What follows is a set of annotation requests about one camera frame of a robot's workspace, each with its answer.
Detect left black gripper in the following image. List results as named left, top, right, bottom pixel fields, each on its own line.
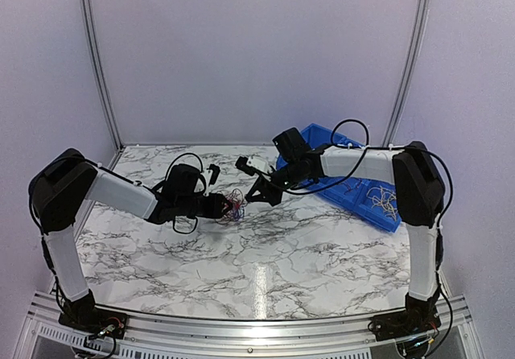
left=176, top=192, right=233, bottom=219

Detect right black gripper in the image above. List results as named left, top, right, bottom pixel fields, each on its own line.
left=245, top=160, right=309, bottom=207

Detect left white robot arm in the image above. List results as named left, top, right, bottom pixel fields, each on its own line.
left=28, top=148, right=233, bottom=331

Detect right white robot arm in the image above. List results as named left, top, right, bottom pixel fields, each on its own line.
left=236, top=128, right=447, bottom=333

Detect blue three-compartment bin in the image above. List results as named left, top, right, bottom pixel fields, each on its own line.
left=300, top=123, right=401, bottom=233

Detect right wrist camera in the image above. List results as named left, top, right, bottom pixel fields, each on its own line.
left=235, top=156, right=273, bottom=175

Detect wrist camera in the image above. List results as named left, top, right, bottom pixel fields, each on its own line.
left=235, top=156, right=273, bottom=175
left=205, top=164, right=220, bottom=186

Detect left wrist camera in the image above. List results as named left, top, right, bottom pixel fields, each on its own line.
left=205, top=164, right=220, bottom=186

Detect left aluminium frame post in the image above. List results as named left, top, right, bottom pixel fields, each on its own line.
left=80, top=0, right=124, bottom=151

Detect aluminium frame post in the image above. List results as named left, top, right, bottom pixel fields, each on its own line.
left=381, top=0, right=431, bottom=145
left=80, top=0, right=124, bottom=151

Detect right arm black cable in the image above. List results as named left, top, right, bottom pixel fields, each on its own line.
left=277, top=118, right=455, bottom=338

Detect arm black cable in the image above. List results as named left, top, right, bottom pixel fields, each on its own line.
left=277, top=118, right=455, bottom=338
left=27, top=152, right=204, bottom=235

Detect yellow wires in bin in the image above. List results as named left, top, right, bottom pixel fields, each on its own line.
left=368, top=185, right=402, bottom=220

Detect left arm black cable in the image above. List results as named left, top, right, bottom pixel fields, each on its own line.
left=27, top=152, right=204, bottom=235

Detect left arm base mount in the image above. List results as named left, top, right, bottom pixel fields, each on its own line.
left=58, top=302, right=128, bottom=339

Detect right aluminium frame post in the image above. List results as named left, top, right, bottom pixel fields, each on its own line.
left=381, top=0, right=431, bottom=145

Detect aluminium front rail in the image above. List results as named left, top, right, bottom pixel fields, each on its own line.
left=23, top=294, right=474, bottom=359

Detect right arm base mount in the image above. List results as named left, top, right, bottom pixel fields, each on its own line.
left=368, top=309, right=441, bottom=341

